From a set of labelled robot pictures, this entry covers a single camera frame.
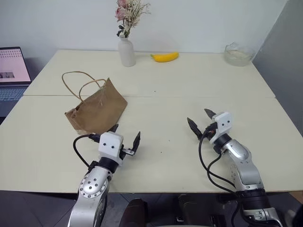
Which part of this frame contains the clear glass bowl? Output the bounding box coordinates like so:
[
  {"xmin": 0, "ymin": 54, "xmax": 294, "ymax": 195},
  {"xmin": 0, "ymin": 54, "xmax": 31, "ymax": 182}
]
[{"xmin": 224, "ymin": 42, "xmax": 255, "ymax": 67}]

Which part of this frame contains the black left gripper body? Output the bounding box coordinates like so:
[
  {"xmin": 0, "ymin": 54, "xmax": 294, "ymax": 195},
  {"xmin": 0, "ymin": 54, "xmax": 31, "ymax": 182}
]
[{"xmin": 119, "ymin": 144, "xmax": 136, "ymax": 160}]

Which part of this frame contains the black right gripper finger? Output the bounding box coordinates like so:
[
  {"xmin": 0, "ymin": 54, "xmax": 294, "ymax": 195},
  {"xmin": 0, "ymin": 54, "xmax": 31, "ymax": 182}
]
[
  {"xmin": 204, "ymin": 108, "xmax": 218, "ymax": 120},
  {"xmin": 187, "ymin": 117, "xmax": 203, "ymax": 140}
]

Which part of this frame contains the dried pink flower bouquet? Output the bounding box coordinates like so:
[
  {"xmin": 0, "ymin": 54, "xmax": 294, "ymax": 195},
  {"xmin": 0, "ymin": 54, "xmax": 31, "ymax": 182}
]
[{"xmin": 115, "ymin": 0, "xmax": 152, "ymax": 39}]

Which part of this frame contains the grey partition panel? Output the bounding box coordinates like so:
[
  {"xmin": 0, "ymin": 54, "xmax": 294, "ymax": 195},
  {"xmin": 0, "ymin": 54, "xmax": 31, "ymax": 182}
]
[{"xmin": 251, "ymin": 0, "xmax": 303, "ymax": 138}]

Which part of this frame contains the open laptop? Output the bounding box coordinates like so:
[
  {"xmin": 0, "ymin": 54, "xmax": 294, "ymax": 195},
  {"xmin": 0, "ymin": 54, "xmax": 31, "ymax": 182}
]
[{"xmin": 0, "ymin": 46, "xmax": 33, "ymax": 118}]

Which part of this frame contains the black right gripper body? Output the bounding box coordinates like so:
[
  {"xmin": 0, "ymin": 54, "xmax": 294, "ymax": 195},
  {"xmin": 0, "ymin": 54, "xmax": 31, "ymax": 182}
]
[{"xmin": 201, "ymin": 121, "xmax": 218, "ymax": 140}]

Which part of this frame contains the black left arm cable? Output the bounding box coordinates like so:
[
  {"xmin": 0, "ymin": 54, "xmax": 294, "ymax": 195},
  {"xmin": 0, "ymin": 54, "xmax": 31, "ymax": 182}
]
[{"xmin": 73, "ymin": 133, "xmax": 100, "ymax": 169}]

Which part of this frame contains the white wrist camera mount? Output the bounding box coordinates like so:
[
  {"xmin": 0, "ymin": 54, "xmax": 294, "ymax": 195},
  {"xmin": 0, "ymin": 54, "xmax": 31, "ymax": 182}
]
[
  {"xmin": 209, "ymin": 111, "xmax": 233, "ymax": 144},
  {"xmin": 98, "ymin": 132, "xmax": 125, "ymax": 170}
]

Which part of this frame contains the dark rounded shape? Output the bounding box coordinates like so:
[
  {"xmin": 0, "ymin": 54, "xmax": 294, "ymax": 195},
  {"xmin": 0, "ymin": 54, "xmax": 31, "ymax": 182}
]
[{"xmin": 120, "ymin": 198, "xmax": 149, "ymax": 227}]

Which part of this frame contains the yellow banana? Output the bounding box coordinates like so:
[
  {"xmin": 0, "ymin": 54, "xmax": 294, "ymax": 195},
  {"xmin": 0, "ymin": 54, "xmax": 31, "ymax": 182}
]
[{"xmin": 150, "ymin": 52, "xmax": 180, "ymax": 63}]

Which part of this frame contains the brown paper bag with handles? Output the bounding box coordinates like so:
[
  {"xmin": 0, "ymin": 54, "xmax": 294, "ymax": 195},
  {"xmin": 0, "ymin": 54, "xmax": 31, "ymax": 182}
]
[{"xmin": 62, "ymin": 71, "xmax": 129, "ymax": 136}]

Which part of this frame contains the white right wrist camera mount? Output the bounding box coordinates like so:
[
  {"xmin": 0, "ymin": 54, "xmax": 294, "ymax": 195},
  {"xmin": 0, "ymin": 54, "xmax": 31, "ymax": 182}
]
[{"xmin": 209, "ymin": 111, "xmax": 233, "ymax": 144}]

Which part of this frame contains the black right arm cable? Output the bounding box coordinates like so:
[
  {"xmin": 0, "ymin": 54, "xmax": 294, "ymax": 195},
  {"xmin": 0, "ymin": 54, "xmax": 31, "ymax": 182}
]
[{"xmin": 198, "ymin": 129, "xmax": 238, "ymax": 193}]

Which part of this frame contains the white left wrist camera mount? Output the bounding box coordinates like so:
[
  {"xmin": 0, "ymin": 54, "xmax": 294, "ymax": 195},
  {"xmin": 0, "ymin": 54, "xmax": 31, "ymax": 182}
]
[{"xmin": 98, "ymin": 132, "xmax": 125, "ymax": 170}]

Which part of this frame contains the white ceramic vase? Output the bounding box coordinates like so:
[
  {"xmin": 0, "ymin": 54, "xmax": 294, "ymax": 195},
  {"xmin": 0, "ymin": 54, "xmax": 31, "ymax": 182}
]
[{"xmin": 118, "ymin": 37, "xmax": 136, "ymax": 68}]

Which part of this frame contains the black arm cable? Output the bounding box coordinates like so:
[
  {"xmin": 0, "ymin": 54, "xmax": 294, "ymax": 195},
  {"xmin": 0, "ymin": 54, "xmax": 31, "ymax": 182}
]
[
  {"xmin": 198, "ymin": 129, "xmax": 238, "ymax": 193},
  {"xmin": 73, "ymin": 133, "xmax": 100, "ymax": 169}
]

